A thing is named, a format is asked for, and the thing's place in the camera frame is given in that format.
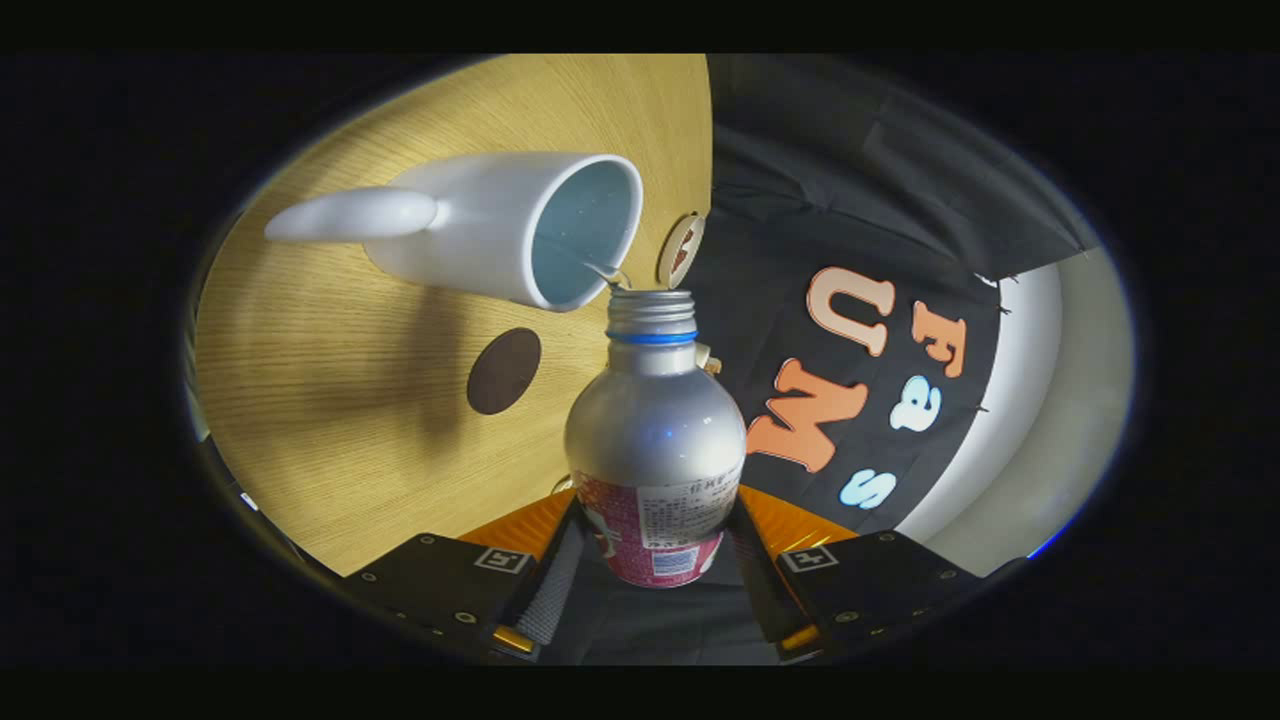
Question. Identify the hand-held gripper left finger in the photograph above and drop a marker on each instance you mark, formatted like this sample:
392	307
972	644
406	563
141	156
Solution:
555	590

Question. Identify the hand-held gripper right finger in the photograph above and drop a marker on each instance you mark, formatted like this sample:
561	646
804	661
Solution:
765	590

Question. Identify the silver juice bottle red label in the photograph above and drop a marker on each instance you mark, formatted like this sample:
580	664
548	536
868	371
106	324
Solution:
655	430

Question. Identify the dark brown round coaster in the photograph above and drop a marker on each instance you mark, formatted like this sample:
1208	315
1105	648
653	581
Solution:
503	372

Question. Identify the white cup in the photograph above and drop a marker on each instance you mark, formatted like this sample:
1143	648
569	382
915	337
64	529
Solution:
480	230

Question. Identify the white toaster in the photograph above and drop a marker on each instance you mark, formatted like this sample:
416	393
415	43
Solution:
706	357

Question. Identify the wooden table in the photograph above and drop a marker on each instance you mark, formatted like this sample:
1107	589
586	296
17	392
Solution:
300	400

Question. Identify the white oval plate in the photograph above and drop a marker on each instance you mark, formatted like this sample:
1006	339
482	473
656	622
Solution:
668	262

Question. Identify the black backdrop cloth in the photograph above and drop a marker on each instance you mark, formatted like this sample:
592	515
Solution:
800	200

